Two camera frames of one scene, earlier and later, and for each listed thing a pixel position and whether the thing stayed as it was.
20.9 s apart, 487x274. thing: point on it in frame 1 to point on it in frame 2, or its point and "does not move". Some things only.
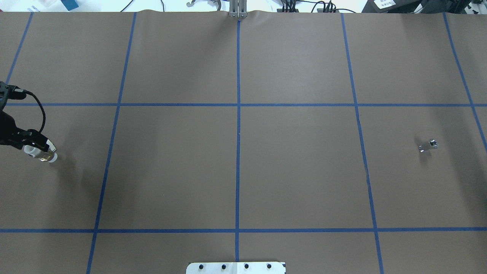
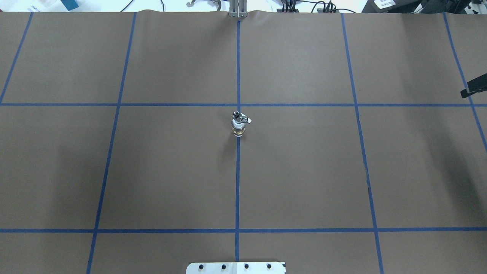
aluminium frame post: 238,8 does not move
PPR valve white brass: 50,156 to 238,129
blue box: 70,4 does not move
